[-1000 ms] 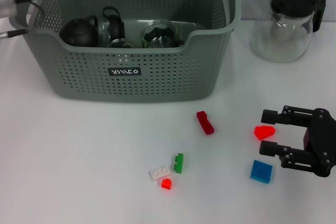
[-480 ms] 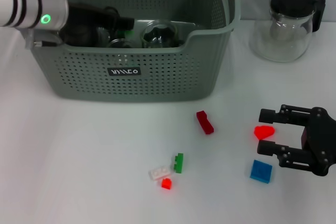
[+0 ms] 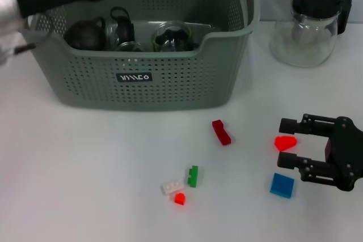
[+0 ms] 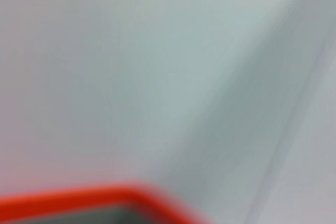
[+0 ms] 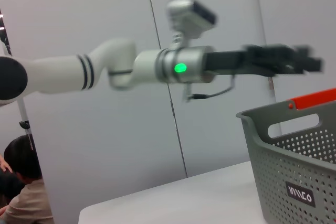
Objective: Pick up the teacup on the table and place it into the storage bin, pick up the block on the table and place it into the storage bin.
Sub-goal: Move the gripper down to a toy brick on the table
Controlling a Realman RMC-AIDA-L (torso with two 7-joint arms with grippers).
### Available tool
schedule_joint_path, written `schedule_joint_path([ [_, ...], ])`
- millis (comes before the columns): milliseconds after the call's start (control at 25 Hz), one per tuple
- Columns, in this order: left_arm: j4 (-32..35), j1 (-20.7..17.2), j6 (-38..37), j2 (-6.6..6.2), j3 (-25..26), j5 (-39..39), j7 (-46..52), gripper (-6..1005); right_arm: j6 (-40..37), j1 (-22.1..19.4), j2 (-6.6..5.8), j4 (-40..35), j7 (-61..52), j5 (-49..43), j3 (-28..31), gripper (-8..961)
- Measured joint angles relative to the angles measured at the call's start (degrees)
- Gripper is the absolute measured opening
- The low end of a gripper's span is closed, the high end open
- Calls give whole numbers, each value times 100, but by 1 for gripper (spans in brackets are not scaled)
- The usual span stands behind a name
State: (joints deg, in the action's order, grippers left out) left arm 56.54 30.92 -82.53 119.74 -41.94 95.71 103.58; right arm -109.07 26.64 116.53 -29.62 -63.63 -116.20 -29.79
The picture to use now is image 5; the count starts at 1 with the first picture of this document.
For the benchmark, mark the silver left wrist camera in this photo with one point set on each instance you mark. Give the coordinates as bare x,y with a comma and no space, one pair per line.
189,19

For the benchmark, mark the white banner black marks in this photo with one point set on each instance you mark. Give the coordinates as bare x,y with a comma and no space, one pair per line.
5,37

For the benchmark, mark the small black clip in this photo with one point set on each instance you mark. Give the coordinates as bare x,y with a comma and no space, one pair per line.
25,124

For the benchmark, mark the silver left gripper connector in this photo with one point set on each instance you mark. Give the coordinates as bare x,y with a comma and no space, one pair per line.
187,93

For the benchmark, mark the person in beige shirt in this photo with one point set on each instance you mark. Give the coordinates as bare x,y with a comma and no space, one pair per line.
26,182

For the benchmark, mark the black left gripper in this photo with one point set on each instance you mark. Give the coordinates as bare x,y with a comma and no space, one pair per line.
225,62

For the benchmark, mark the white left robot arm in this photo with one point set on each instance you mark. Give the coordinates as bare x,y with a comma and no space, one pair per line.
65,74

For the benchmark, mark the grey perforated storage bin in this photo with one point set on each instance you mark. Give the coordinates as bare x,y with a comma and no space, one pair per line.
288,176

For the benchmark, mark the person in dark top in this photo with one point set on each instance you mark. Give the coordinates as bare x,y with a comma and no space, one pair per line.
9,187

